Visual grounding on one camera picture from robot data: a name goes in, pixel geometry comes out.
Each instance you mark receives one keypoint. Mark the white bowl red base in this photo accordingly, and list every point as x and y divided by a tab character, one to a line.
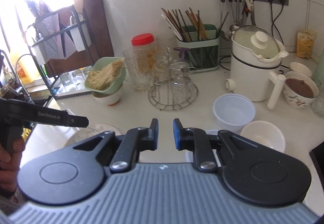
108	99

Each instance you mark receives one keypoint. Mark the three drinking glasses on tray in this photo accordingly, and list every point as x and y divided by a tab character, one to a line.
76	92

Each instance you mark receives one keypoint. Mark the green glass bottle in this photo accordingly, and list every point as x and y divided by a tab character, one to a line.
319	102

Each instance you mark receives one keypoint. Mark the yellow oil bottle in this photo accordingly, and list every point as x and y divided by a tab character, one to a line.
24	69

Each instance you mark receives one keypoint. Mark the green chopstick holder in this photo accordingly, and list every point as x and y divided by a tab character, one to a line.
202	57

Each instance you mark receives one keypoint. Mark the translucent plastic cup back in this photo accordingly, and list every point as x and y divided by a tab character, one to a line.
232	112

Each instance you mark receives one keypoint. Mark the small white bowl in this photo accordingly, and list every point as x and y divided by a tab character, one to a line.
300	68

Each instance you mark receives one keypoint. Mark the brown cutting board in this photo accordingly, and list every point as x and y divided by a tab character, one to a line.
98	31

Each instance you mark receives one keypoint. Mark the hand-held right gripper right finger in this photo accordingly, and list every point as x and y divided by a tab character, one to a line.
176	135

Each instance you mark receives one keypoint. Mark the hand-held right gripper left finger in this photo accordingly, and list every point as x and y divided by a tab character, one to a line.
155	135

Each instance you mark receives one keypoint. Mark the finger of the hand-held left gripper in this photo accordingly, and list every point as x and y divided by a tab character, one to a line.
78	121

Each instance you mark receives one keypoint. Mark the green drain basin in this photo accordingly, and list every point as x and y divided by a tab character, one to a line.
115	91

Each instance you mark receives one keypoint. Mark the red lid glass jar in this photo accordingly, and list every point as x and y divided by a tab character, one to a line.
143	47

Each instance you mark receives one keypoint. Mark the black dish rack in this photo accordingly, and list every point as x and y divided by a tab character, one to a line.
86	36

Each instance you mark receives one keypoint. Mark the tall clear glass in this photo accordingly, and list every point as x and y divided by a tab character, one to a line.
165	43

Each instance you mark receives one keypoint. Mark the glass pot lid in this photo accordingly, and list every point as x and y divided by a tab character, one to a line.
255	44

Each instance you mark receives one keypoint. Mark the person's left hand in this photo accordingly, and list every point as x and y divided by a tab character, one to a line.
10	171

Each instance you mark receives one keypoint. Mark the white ceramic bowl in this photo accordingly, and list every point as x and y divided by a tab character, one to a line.
263	138

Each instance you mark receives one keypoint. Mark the white electric pot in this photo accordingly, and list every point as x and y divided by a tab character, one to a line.
250	79

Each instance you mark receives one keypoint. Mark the clear drinking glass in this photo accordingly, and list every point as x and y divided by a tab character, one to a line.
87	72
66	82
78	78

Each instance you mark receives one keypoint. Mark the white utensil cup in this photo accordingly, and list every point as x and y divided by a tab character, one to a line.
39	54
81	36

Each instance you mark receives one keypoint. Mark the bundle of chopsticks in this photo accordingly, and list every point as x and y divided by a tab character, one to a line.
189	21

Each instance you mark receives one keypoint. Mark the yellow packet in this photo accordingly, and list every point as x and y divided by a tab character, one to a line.
306	44

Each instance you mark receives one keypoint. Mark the textured glass pitcher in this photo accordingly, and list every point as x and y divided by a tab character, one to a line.
135	77

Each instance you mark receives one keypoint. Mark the purple stem glass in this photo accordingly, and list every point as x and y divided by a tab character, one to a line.
181	50

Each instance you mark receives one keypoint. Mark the metal ladle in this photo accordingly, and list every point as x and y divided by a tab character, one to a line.
235	27

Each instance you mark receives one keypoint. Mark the pale enoki mushroom bunch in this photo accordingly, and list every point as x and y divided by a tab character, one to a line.
105	74

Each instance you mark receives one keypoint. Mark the black stove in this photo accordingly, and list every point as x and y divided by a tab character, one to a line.
317	155

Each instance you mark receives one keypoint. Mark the floral ceramic bowl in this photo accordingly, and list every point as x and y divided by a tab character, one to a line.
300	95

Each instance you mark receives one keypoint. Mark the clear glass cup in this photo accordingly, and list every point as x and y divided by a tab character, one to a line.
181	82
162	64

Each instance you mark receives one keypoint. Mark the leaf print plate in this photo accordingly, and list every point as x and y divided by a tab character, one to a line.
76	138

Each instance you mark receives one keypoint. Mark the green strainer basket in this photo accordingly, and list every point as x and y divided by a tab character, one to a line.
111	87

